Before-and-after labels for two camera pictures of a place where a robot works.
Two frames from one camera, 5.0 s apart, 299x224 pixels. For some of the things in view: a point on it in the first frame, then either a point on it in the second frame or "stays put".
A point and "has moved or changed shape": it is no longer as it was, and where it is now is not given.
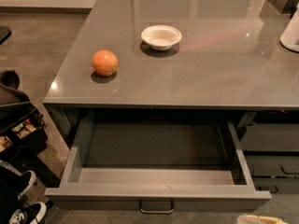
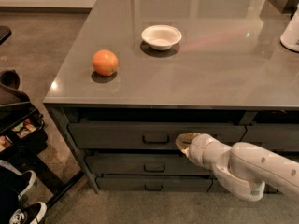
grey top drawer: (155, 161) has moved or changed shape
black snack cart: (21, 125) stays put
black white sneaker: (29, 215) stays put
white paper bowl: (161, 37) stays put
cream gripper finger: (255, 219) → (184, 140)
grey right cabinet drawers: (269, 141) stays put
